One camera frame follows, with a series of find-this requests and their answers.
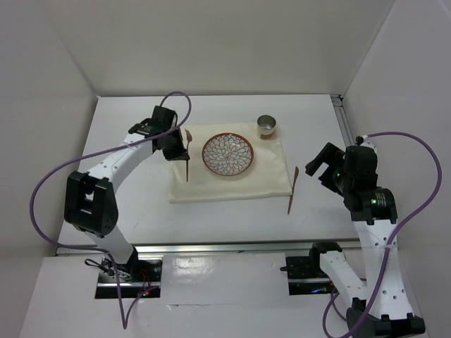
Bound copper knife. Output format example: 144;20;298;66
287;166;299;215

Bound floral patterned ceramic plate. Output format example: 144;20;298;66
201;132;254;177

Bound cream cloth placemat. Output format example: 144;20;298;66
168;123;291;204

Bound silver metal cup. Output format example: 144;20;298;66
257;115;276;139

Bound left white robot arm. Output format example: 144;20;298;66
64;106;190;281

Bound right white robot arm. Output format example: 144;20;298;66
306;143;426;337

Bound aluminium right side rail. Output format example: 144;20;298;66
330;94;354;146

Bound aluminium rail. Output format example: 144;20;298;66
56;239;361;256
330;94;354;146

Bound aluminium front rail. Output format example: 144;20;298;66
56;239;361;256

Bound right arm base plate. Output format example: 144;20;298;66
280;256;333;296

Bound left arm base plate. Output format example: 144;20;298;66
85;258;163;299

